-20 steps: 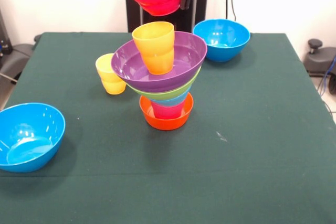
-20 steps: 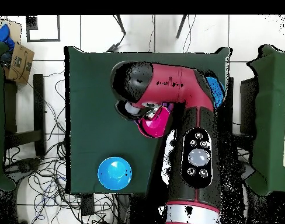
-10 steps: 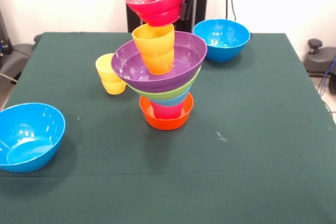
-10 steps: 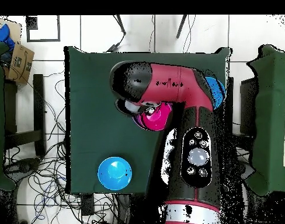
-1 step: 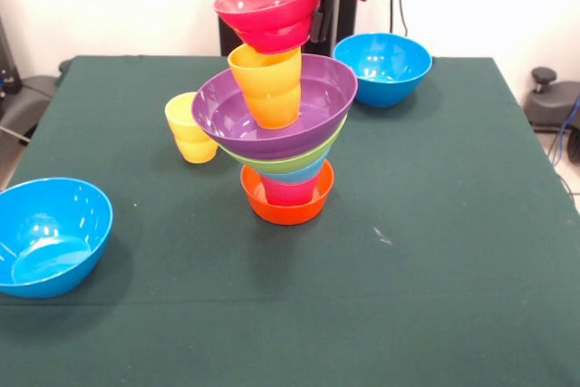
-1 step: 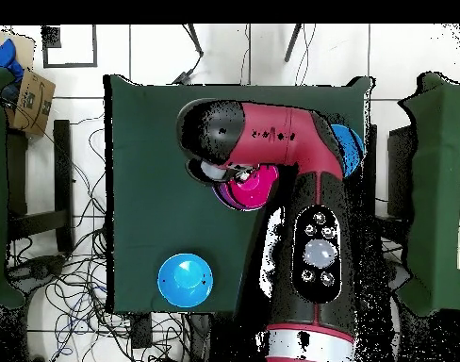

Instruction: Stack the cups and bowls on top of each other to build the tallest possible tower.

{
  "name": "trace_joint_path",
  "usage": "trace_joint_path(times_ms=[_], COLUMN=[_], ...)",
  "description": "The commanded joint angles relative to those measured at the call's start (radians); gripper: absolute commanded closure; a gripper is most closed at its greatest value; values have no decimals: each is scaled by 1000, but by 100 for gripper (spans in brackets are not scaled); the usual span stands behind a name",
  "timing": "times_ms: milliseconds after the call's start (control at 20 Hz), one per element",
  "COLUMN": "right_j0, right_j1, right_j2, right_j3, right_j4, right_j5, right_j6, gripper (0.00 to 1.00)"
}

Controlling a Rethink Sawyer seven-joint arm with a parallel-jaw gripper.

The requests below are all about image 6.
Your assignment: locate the crimson small bowl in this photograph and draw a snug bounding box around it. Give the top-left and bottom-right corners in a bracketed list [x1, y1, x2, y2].
[225, 164, 281, 211]

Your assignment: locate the large purple bowl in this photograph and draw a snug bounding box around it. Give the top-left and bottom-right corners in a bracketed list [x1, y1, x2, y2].
[211, 182, 236, 210]

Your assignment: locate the large blue bowl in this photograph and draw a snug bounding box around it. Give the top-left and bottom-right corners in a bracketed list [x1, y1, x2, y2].
[329, 123, 366, 178]
[156, 252, 215, 309]

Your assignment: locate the dark green tablecloth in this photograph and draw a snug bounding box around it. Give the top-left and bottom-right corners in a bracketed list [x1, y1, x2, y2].
[103, 74, 374, 314]

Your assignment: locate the black power adapter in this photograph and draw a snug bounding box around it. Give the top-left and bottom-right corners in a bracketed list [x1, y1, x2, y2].
[172, 70, 193, 86]

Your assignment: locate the black tripod leg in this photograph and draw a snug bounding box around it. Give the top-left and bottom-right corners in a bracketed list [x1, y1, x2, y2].
[182, 24, 205, 58]
[283, 24, 304, 63]

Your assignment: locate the black equipment box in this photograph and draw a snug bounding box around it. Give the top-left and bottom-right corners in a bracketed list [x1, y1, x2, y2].
[386, 125, 419, 220]

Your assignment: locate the black power brick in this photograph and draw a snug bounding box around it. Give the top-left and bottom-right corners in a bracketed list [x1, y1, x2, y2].
[130, 312, 153, 350]

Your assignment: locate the cardboard box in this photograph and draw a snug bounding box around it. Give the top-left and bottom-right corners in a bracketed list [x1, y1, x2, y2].
[6, 68, 57, 137]

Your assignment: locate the blue cloth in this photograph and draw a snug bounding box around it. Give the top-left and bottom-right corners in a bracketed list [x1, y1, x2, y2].
[0, 38, 25, 82]

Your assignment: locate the black cable tangle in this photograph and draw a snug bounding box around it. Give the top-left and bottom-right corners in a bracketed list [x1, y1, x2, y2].
[7, 112, 212, 362]

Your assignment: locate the black bench frame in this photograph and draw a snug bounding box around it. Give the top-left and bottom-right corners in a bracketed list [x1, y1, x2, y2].
[7, 119, 74, 254]

